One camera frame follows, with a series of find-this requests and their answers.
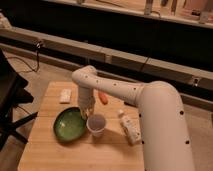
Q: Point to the white sponge block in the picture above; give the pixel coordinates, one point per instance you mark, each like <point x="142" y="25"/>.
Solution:
<point x="65" y="96"/>

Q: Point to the white paper cup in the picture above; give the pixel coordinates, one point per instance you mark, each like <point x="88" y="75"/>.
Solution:
<point x="96" y="124"/>

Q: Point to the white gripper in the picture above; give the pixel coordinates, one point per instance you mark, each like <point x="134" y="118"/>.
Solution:
<point x="86" y="101"/>

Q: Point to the white plastic bottle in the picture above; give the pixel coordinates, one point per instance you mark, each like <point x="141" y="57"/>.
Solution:
<point x="129" y="127"/>

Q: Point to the orange carrot toy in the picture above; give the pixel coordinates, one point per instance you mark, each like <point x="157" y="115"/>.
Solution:
<point x="103" y="98"/>

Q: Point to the black chair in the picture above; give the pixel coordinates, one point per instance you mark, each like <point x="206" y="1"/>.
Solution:
<point x="12" y="93"/>

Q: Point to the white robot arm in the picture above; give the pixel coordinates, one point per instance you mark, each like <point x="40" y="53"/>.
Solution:
<point x="164" y="132"/>

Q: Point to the green ceramic bowl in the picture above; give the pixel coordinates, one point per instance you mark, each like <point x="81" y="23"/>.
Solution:
<point x="69" y="125"/>

